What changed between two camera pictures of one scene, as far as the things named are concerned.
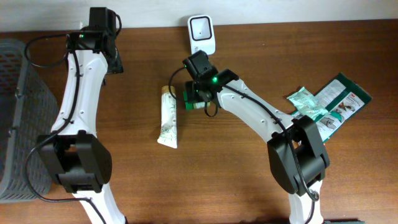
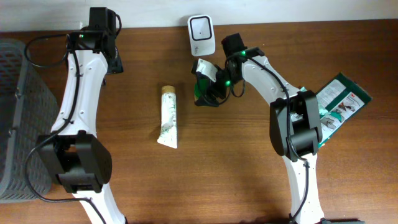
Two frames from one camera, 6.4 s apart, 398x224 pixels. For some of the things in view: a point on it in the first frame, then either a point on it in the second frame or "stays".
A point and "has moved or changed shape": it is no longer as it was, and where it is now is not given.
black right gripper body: (191, 95) to (222, 76)
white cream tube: (168, 134) stays
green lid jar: (191, 106) has moved or changed shape
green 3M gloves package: (344, 98) stays
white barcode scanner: (202, 33) stays
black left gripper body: (117, 65) stays
